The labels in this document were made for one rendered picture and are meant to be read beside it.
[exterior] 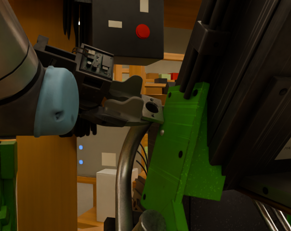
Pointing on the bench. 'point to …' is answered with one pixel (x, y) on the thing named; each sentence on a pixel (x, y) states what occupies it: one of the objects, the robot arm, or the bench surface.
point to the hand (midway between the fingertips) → (145, 114)
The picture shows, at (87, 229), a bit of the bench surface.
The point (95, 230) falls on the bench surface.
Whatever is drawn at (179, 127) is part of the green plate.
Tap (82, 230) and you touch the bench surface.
